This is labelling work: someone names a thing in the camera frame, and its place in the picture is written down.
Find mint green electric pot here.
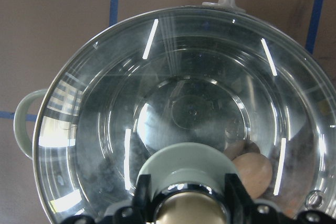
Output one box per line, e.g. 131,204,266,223
13,0,336,224

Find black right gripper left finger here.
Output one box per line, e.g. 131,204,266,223
62,174,155,224

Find beige egg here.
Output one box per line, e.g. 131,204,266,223
233,153,272,199

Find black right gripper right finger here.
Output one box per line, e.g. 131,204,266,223
224,174,335,223

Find glass pot lid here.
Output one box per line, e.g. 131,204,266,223
33,6,336,224

